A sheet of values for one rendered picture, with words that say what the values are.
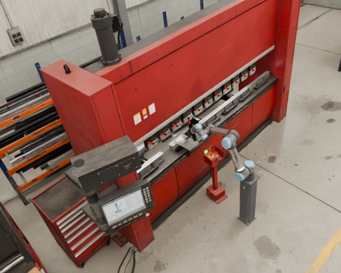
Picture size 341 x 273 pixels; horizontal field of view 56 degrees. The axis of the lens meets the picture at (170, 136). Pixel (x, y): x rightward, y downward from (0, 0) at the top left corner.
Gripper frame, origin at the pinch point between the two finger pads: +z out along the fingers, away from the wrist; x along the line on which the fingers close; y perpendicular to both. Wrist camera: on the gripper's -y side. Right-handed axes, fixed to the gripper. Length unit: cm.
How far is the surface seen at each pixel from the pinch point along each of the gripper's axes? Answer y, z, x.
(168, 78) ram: 62, -58, 6
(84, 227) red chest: 3, 59, 146
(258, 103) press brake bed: -34, 19, -162
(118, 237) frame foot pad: -36, 101, 113
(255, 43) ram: 34, -49, -161
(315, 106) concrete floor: -114, 39, -291
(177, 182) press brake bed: -35, 46, 24
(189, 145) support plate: -8.6, -0.8, 4.3
